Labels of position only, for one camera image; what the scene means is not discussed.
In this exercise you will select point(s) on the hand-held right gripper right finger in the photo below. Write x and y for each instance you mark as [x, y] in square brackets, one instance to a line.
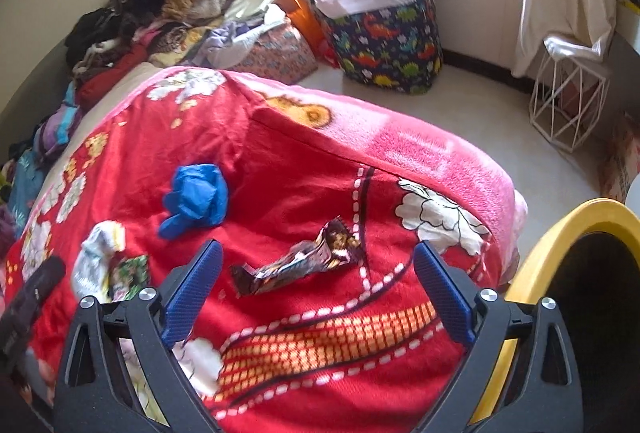
[445, 293]

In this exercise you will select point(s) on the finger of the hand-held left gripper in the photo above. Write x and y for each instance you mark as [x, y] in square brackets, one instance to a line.
[35, 298]

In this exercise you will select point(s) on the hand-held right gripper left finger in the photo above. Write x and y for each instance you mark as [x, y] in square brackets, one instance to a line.
[192, 293]

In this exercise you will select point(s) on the brown snack wrapper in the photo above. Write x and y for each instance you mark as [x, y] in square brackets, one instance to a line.
[300, 263]

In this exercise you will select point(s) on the yellow-rimmed trash bin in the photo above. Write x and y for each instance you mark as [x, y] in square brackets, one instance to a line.
[550, 238]

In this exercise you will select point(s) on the green snack wrapper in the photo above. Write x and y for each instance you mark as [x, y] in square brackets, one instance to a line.
[130, 275]

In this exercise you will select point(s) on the white yellow snack wrapper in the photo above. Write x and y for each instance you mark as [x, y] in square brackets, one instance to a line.
[95, 263]

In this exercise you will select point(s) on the blue crumpled glove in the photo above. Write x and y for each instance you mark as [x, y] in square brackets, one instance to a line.
[197, 198]

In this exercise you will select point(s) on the red printed blanket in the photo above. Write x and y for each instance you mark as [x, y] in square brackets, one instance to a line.
[300, 163]

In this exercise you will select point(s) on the heap of colourful clothes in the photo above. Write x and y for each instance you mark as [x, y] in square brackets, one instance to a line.
[55, 128]

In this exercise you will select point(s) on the pale crumpled clothes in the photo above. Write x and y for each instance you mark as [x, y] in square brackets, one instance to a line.
[225, 43]

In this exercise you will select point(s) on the pink floral storage box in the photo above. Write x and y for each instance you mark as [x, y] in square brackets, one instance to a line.
[280, 55]

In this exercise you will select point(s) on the dinosaur print storage basket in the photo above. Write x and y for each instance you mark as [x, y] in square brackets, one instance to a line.
[390, 43]

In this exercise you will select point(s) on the orange bag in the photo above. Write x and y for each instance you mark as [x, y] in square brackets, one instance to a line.
[300, 13]

